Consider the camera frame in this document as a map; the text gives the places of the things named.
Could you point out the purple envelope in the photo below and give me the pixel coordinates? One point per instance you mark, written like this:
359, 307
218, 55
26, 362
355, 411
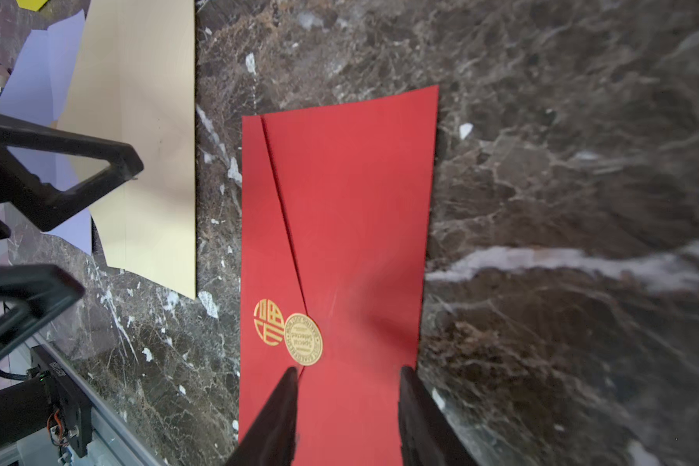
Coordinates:
37, 93

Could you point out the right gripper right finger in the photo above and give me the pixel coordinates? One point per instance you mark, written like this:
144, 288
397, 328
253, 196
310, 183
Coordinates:
427, 439

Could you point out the yellow envelope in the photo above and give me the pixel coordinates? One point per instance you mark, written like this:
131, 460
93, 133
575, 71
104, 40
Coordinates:
32, 5

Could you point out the red envelope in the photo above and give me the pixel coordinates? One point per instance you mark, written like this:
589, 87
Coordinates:
336, 203

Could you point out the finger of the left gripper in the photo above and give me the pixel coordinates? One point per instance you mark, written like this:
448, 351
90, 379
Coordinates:
37, 294
43, 204

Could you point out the beige envelope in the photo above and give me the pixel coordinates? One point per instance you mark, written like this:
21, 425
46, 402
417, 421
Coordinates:
133, 82

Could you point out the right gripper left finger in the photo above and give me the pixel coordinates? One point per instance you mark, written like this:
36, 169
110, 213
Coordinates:
271, 440

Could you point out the aluminium front rail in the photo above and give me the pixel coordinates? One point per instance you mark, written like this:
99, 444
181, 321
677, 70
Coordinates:
113, 443

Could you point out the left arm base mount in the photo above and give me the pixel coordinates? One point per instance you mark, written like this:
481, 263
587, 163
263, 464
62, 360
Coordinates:
47, 398

